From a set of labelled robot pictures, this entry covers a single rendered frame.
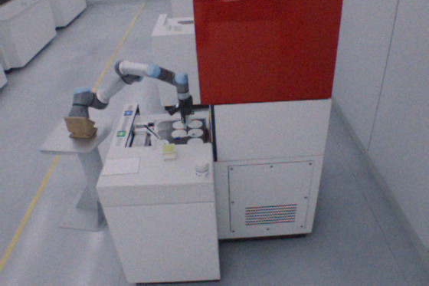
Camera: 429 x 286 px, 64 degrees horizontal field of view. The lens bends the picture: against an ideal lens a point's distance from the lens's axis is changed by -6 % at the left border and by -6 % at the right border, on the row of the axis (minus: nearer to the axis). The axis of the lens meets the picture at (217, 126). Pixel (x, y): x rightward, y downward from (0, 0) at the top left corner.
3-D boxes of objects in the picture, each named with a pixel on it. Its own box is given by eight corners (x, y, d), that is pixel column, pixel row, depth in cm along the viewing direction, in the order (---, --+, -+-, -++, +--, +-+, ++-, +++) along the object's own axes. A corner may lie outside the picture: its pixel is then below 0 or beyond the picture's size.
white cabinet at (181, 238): (216, 190, 320) (211, 111, 275) (221, 287, 239) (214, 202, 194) (145, 194, 319) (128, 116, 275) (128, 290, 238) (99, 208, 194)
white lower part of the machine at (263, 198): (289, 171, 337) (296, 93, 292) (310, 240, 268) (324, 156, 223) (215, 175, 336) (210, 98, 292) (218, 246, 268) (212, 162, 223)
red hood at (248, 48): (299, 47, 269) (304, -34, 237) (331, 98, 201) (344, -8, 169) (201, 52, 269) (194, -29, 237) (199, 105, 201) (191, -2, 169)
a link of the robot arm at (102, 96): (83, 96, 263) (129, 57, 237) (99, 100, 275) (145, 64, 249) (84, 110, 259) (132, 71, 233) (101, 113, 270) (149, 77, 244)
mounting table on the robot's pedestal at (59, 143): (43, 164, 249) (37, 149, 242) (70, 129, 286) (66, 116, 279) (100, 168, 243) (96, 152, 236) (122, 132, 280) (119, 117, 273)
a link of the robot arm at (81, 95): (68, 104, 251) (70, 86, 254) (84, 108, 262) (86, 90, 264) (77, 102, 244) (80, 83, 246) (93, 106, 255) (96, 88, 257)
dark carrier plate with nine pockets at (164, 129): (204, 119, 251) (204, 118, 251) (205, 148, 223) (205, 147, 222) (155, 122, 251) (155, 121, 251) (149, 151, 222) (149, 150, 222)
